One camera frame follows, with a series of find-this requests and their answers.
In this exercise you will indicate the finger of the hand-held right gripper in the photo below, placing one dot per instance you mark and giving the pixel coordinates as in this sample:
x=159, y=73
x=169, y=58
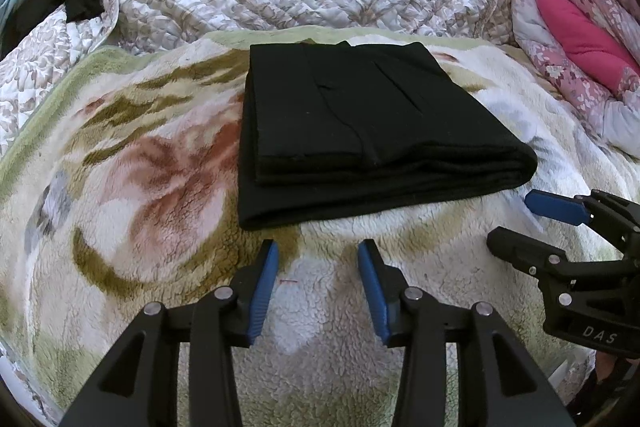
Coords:
x=520, y=249
x=552, y=207

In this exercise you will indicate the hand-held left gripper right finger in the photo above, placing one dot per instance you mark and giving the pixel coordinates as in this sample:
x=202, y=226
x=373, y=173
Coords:
x=372, y=294

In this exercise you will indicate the floral fleece blanket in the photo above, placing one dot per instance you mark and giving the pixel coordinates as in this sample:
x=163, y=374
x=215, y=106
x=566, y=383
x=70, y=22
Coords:
x=150, y=207

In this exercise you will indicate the pink floral comforter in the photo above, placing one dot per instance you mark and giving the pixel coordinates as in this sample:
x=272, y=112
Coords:
x=575, y=27

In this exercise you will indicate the black pants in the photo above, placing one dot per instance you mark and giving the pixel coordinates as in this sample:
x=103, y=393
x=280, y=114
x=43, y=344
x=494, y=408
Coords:
x=375, y=127

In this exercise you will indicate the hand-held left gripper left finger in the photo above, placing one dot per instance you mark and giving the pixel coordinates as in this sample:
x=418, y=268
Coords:
x=262, y=289

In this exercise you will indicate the person's right forearm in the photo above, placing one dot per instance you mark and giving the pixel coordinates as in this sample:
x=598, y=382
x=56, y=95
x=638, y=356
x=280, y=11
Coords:
x=600, y=387

